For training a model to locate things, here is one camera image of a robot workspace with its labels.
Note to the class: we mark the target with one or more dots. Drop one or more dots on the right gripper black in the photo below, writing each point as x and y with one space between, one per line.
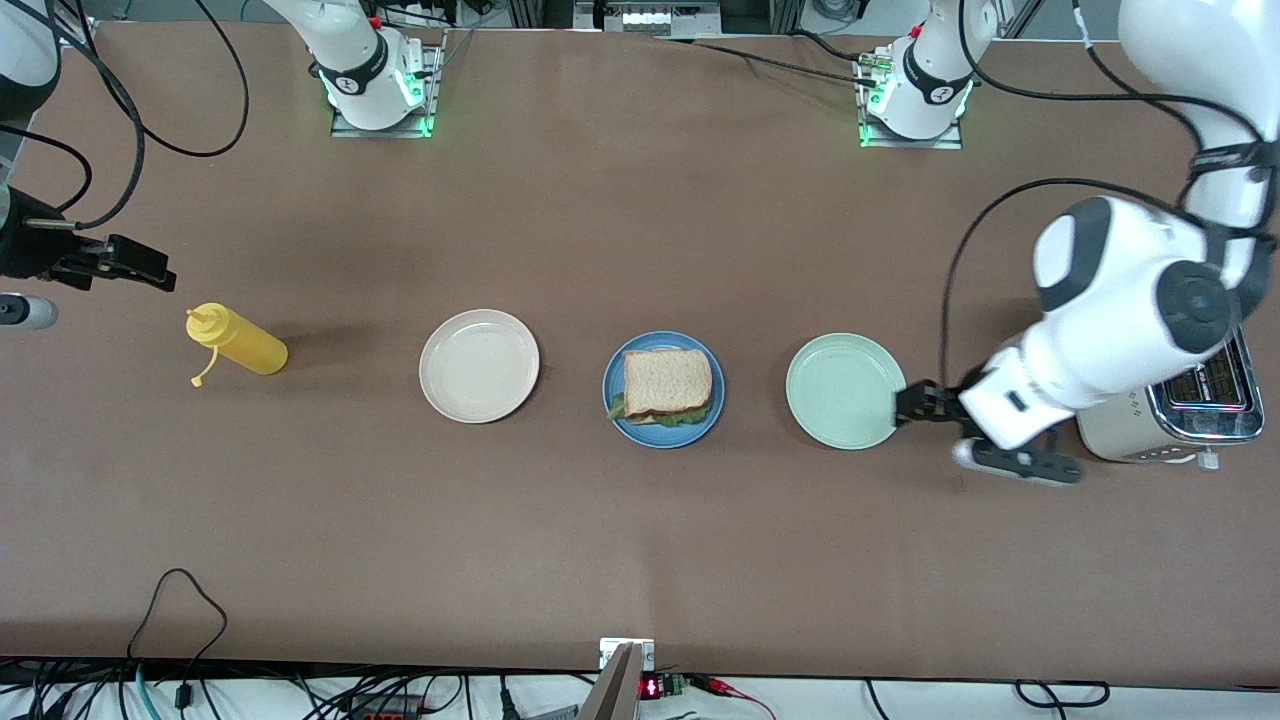
30 250

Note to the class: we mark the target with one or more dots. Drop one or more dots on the yellow mustard squeeze bottle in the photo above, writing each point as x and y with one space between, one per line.
250 345

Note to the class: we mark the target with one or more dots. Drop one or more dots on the green lettuce leaf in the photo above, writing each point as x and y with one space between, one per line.
680 418

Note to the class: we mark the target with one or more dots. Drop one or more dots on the toasted bread slice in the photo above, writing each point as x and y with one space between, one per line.
668 380

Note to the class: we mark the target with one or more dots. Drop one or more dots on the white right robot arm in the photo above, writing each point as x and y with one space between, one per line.
360 50

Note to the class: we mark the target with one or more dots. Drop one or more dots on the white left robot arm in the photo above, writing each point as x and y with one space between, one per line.
1120 290

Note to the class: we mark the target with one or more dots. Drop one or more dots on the light green plate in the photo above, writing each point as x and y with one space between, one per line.
840 390

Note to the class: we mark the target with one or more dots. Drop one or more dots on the blue plate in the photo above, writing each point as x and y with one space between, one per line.
665 440

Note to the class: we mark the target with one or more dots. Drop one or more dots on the beige plate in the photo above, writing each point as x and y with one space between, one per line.
480 365

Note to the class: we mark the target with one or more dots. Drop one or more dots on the cream and chrome toaster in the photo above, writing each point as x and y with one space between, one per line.
1215 410

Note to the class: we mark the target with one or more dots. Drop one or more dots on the red clip lead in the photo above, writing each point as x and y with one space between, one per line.
725 688

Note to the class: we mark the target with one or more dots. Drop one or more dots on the red LED display module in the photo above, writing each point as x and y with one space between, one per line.
652 688

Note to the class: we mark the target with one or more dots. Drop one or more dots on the grey metal bar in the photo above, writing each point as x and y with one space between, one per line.
615 695

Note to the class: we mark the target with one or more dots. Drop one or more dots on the aluminium corner bracket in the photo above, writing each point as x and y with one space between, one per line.
80 34

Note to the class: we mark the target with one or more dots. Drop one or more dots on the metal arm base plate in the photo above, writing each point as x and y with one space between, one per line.
425 128
870 140

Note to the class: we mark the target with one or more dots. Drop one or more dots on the small white bracket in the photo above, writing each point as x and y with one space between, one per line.
612 650

